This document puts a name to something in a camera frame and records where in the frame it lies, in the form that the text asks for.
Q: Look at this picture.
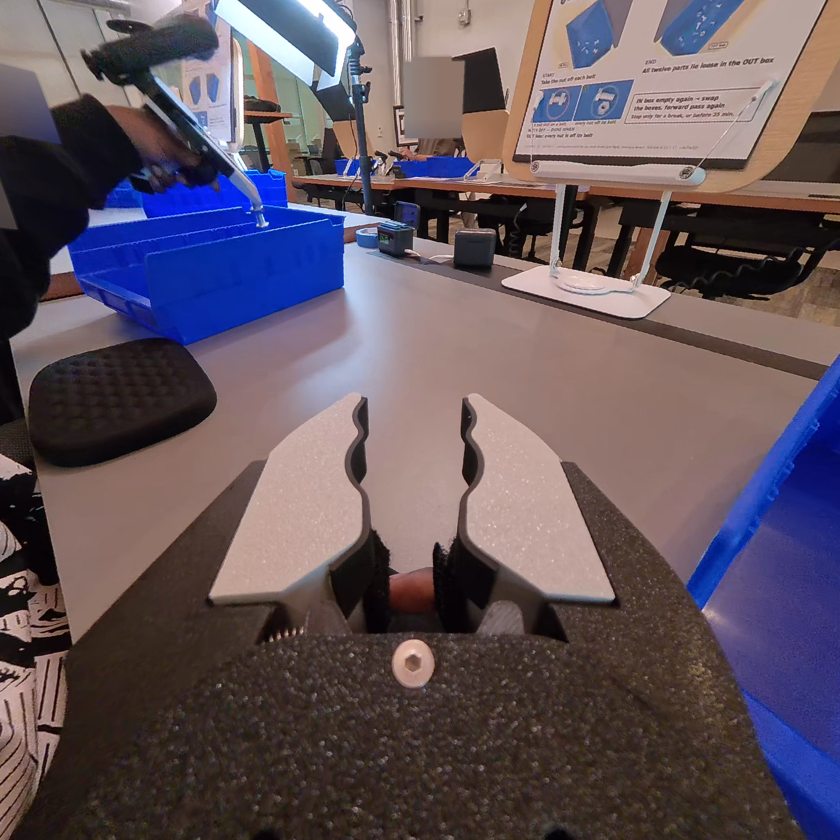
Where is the person's left hand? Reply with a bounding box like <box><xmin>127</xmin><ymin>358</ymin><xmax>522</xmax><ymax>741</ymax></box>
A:
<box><xmin>105</xmin><ymin>103</ymin><xmax>217</xmax><ymax>191</ymax></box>

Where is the long wooden desk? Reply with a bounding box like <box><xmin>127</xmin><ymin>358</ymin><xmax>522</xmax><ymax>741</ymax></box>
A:
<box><xmin>292</xmin><ymin>164</ymin><xmax>840</xmax><ymax>283</ymax></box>

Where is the person's left forearm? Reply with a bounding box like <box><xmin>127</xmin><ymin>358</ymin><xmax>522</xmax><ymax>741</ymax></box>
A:
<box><xmin>0</xmin><ymin>95</ymin><xmax>145</xmax><ymax>342</ymax></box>

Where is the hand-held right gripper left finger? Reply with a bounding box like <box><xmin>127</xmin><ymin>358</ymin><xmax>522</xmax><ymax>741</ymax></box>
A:
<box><xmin>210</xmin><ymin>392</ymin><xmax>392</xmax><ymax>634</ymax></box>

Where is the roll-up banner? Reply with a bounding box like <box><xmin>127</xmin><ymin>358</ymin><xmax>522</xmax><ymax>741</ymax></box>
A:
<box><xmin>178</xmin><ymin>40</ymin><xmax>244</xmax><ymax>126</ymax></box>

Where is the black monitor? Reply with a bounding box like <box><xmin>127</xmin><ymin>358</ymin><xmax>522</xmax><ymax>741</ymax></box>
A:
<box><xmin>453</xmin><ymin>48</ymin><xmax>506</xmax><ymax>114</ymax></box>

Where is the instruction sign board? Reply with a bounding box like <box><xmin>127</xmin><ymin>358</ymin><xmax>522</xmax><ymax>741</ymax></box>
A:
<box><xmin>502</xmin><ymin>0</ymin><xmax>840</xmax><ymax>195</ymax></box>

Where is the studio light on stand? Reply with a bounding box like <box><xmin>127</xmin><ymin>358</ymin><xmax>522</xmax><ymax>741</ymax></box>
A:
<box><xmin>210</xmin><ymin>0</ymin><xmax>375</xmax><ymax>215</ymax></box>

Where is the black and blue device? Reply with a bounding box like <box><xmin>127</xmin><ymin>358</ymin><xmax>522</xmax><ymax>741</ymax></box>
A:
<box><xmin>377</xmin><ymin>221</ymin><xmax>417</xmax><ymax>257</ymax></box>

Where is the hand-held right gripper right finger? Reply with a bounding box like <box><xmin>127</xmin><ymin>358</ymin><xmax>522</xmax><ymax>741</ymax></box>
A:
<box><xmin>431</xmin><ymin>392</ymin><xmax>618</xmax><ymax>635</ymax></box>

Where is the grey tool case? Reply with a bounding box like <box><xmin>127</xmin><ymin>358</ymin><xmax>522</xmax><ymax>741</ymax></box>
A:
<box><xmin>453</xmin><ymin>227</ymin><xmax>498</xmax><ymax>271</ymax></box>

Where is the black round cushion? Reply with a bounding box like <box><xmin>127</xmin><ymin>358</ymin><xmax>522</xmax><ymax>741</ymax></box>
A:
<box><xmin>27</xmin><ymin>338</ymin><xmax>219</xmax><ymax>469</ymax></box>

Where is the white sign stand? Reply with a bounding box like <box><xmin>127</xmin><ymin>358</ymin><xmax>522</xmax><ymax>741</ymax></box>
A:
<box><xmin>502</xmin><ymin>161</ymin><xmax>707</xmax><ymax>321</ymax></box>

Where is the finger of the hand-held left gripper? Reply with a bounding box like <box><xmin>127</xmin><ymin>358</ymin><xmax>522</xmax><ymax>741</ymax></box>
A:
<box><xmin>197</xmin><ymin>125</ymin><xmax>270</xmax><ymax>227</ymax></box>

